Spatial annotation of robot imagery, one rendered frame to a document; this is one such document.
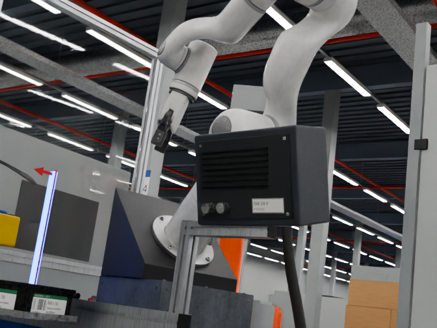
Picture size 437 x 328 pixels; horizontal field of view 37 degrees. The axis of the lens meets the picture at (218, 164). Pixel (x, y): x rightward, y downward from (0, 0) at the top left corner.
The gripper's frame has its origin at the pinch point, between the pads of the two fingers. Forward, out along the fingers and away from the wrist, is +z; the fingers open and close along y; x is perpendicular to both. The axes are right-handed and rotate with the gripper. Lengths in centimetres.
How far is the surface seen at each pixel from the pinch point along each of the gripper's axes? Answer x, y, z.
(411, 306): 102, -84, 6
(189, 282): 25, 36, 30
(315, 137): 37, 53, -6
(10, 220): -33, -15, 36
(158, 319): 22, 34, 40
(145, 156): -24, -118, -11
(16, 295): -8, 36, 47
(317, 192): 41, 52, 4
